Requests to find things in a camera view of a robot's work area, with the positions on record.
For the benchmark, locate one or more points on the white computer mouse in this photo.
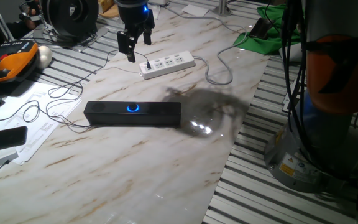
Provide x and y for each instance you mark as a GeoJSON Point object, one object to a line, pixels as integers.
{"type": "Point", "coordinates": [44, 56]}

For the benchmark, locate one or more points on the white printed paper sheets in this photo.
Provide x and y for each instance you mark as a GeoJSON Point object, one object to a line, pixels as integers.
{"type": "Point", "coordinates": [42, 130]}

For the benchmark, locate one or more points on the orange black teach pendant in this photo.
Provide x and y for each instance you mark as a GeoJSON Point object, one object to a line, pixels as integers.
{"type": "Point", "coordinates": [11, 63]}

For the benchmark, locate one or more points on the white paper card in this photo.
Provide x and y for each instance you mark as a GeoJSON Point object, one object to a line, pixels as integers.
{"type": "Point", "coordinates": [195, 10]}

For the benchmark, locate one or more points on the dark handheld phone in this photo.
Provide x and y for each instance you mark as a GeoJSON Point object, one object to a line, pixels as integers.
{"type": "Point", "coordinates": [260, 28]}

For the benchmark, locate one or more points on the black usb plug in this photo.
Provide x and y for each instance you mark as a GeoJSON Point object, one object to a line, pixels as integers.
{"type": "Point", "coordinates": [148, 65]}

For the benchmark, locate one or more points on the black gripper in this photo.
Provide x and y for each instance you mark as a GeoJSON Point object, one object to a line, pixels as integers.
{"type": "Point", "coordinates": [134, 17]}

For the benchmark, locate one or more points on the white power strip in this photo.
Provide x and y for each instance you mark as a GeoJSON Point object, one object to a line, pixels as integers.
{"type": "Point", "coordinates": [169, 65]}

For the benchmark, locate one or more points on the black speaker bar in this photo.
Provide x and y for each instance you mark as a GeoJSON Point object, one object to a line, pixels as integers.
{"type": "Point", "coordinates": [110, 116]}

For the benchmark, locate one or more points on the white cloth piece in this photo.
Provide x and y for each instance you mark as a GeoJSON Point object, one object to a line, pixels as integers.
{"type": "Point", "coordinates": [291, 53]}

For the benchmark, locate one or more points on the upright aluminium post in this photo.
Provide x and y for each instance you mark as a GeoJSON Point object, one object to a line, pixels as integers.
{"type": "Point", "coordinates": [222, 7]}

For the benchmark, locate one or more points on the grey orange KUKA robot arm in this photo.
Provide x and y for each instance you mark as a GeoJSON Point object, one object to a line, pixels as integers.
{"type": "Point", "coordinates": [322, 146]}

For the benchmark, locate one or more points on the wooden board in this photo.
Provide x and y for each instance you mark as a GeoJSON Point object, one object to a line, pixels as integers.
{"type": "Point", "coordinates": [110, 14]}

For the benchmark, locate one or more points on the black smartphone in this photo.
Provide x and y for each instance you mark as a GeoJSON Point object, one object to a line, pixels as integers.
{"type": "Point", "coordinates": [2, 139]}

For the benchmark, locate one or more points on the operator hand with dark sleeve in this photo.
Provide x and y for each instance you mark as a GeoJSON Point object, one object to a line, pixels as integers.
{"type": "Point", "coordinates": [31, 12]}

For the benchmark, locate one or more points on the marble pattern board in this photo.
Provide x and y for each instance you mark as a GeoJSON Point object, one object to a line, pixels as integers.
{"type": "Point", "coordinates": [135, 171]}

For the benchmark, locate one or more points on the green cloth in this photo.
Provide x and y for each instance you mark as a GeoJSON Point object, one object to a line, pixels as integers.
{"type": "Point", "coordinates": [269, 43]}

